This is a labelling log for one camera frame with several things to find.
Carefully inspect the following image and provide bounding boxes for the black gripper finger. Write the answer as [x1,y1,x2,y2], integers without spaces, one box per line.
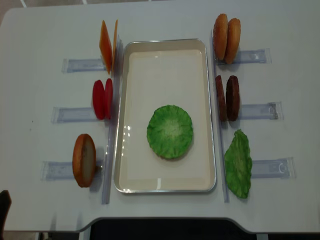
[0,190,12,232]

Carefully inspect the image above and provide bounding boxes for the red tomato slice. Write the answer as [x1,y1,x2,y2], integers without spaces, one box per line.
[104,78,113,119]
[92,80,105,120]

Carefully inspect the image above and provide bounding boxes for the bread bun slice front left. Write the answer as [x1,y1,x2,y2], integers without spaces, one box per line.
[72,133,96,188]

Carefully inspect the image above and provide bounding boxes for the clear holder behind tomato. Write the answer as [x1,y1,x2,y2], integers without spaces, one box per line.
[51,107,98,124]

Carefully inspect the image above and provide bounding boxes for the clear holder behind cheese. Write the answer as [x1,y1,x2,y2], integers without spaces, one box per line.
[61,58,106,73]

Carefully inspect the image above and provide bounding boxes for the green lettuce leaf on tray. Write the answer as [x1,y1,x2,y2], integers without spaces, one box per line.
[146,105,194,160]

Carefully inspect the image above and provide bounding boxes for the left orange cheese slice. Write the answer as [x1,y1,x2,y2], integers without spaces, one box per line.
[99,20,113,74]

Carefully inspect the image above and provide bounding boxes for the orange cheese slice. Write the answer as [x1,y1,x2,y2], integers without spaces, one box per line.
[111,19,118,74]
[99,20,113,74]

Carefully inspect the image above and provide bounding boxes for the right orange cheese slice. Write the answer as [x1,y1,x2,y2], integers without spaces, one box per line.
[111,19,118,74]

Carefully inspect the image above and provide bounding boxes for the green lettuce leaf in rack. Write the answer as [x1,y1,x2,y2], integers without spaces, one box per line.
[224,129,253,199]

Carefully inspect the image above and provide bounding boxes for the left brown meat patty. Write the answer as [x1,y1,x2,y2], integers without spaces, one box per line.
[215,75,227,122]

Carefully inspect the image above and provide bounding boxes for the right dark meat patty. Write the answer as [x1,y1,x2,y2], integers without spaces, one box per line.
[226,75,240,122]

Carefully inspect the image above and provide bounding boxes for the clear holder behind lettuce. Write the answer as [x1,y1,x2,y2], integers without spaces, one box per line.
[251,157,296,179]

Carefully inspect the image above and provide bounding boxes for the clear holder behind patties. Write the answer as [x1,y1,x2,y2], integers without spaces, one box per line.
[238,101,284,120]

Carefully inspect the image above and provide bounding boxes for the clear holder behind left bun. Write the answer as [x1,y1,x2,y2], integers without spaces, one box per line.
[40,161,75,181]

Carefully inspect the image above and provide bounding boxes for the white rectangular metal tray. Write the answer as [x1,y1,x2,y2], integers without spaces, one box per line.
[113,38,217,194]

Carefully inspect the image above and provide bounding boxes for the left top bun slice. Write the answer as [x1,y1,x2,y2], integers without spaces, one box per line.
[213,13,228,61]

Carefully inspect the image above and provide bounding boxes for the right top bun slice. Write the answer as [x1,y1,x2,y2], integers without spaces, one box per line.
[224,18,241,64]

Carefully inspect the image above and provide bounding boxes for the clear holder behind top buns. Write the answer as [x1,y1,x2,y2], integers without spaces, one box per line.
[231,48,272,65]

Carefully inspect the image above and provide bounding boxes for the left clear acrylic rack rail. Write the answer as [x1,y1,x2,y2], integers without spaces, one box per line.
[101,37,124,205]

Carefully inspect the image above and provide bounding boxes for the clear acrylic rack rail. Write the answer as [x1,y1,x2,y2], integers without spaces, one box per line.
[101,37,124,205]
[210,28,230,203]

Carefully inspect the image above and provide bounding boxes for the right clear acrylic rack rail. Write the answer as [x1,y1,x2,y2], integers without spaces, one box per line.
[210,28,230,203]

